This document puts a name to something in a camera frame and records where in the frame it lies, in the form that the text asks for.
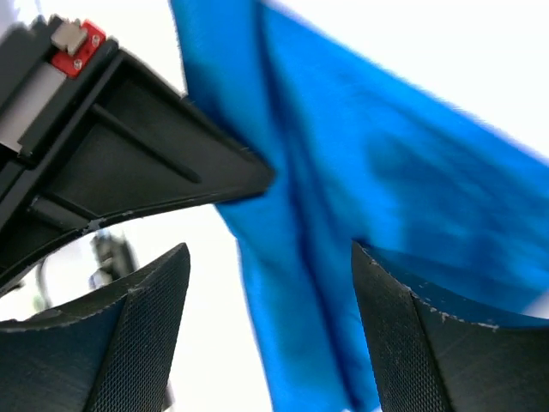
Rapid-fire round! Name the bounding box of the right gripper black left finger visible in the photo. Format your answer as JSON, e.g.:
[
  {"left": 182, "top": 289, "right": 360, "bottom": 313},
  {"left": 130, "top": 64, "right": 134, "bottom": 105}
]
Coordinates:
[{"left": 1, "top": 244, "right": 190, "bottom": 411}]

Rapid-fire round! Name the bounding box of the blue cloth napkin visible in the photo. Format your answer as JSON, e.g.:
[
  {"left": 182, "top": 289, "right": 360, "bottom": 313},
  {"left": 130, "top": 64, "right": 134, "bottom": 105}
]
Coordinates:
[{"left": 171, "top": 0, "right": 548, "bottom": 411}]

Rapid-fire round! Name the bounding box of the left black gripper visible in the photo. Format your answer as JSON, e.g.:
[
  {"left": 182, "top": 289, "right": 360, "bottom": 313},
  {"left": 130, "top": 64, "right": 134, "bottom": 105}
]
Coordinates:
[{"left": 1, "top": 15, "right": 274, "bottom": 292}]

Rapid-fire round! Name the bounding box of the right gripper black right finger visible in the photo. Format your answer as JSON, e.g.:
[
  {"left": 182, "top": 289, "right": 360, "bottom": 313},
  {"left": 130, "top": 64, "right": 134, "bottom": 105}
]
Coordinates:
[{"left": 352, "top": 242, "right": 548, "bottom": 412}]

